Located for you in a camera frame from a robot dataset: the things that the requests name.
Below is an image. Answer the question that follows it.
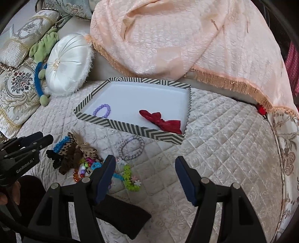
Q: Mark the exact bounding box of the blue bead bracelet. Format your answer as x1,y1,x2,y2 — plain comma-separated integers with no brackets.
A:
53,136,72,152

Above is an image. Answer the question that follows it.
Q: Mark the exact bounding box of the peach fringed blanket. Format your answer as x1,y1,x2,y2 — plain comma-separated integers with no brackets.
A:
84,0,299,118

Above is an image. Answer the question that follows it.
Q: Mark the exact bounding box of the black pouch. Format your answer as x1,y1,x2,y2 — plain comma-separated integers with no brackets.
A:
95,195,152,240

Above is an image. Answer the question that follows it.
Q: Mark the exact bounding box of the black scrunchie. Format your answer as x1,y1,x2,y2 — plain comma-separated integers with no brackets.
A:
46,150,81,176

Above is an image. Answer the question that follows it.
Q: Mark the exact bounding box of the person's left hand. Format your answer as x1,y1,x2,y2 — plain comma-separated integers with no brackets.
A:
0,181,21,206

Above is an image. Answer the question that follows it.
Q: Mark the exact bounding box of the person's black clothing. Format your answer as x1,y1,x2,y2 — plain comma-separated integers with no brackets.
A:
14,175,47,220

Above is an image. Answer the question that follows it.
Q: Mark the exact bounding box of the leopard print bow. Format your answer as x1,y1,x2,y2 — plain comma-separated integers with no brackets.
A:
56,132,98,162

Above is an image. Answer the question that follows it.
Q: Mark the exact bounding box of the white round cushion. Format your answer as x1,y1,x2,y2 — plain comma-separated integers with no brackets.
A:
45,33,94,97

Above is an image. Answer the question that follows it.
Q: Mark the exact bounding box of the red bow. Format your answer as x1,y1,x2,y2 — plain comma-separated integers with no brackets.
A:
139,109,183,135

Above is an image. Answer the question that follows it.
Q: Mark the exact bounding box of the rainbow bead bracelet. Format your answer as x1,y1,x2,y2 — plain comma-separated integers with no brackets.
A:
73,164,94,184

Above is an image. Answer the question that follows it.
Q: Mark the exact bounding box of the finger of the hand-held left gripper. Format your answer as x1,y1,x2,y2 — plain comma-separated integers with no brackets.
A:
0,135,54,162
0,131,44,150

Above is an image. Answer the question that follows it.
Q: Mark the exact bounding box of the striped bolster cushion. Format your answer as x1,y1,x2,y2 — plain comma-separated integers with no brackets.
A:
0,10,61,68

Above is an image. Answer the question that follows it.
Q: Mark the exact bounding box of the multicolour bead bracelet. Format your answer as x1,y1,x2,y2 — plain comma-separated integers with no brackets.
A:
78,156,103,173

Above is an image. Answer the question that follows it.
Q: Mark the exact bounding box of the green flower bracelet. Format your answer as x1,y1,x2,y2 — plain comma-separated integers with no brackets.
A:
114,158,142,191

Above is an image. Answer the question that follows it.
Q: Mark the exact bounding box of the pink polka-dot cloth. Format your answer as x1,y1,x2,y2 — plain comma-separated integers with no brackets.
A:
284,42,299,96

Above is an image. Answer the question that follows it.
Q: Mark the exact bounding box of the chevron striped tray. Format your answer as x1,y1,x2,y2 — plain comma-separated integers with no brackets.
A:
73,77,192,146

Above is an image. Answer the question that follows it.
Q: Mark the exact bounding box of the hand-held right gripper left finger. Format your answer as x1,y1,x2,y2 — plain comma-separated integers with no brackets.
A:
22,155,116,243

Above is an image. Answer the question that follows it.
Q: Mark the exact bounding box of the floral embroidered cushion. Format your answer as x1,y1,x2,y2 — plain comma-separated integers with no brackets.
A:
0,57,50,138

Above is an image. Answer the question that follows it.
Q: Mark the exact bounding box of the green plush toy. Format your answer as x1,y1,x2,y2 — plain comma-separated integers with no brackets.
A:
28,31,60,107

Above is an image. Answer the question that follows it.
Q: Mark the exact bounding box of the quilted beige bedspread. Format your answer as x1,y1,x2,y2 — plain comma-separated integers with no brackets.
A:
20,79,299,243

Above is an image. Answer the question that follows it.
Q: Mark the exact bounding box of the purple bead bracelet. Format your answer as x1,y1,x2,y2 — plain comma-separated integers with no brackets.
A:
93,104,111,118

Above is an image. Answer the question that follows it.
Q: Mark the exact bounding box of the silver rhinestone bracelet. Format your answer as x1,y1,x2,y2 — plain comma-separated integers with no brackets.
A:
118,135,144,161

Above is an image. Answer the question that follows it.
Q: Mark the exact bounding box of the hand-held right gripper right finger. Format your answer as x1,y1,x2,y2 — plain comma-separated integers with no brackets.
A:
175,156,267,243

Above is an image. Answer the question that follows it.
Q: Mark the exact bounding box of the teal damask fabric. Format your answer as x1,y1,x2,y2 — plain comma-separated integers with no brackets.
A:
43,0,98,21

